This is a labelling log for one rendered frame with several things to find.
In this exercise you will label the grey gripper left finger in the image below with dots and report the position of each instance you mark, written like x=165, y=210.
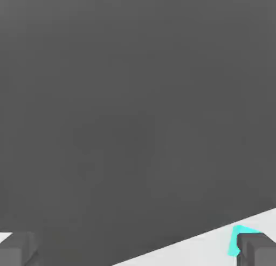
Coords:
x=15, y=251

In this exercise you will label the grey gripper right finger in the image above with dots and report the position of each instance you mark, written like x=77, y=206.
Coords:
x=257, y=251

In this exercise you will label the small cyan cube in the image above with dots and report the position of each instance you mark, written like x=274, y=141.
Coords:
x=234, y=241

